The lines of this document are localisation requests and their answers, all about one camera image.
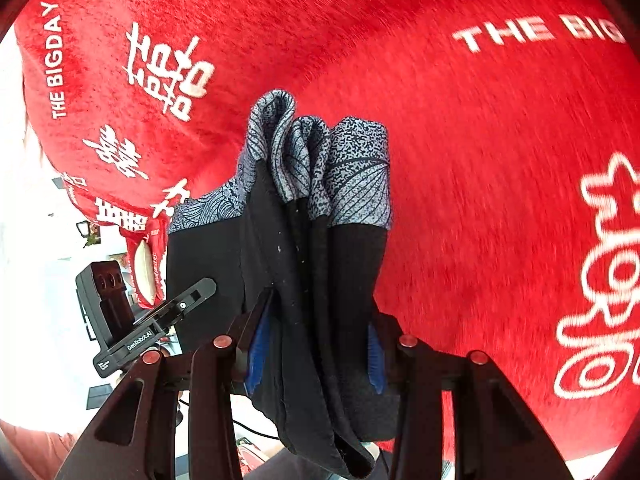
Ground red blanket with white characters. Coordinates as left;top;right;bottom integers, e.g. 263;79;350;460
14;0;639;460

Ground black pants with blue trim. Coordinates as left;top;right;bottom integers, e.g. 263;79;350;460
167;90;399;479

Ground black cable on floor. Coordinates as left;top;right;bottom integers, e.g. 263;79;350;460
177;398;281;442

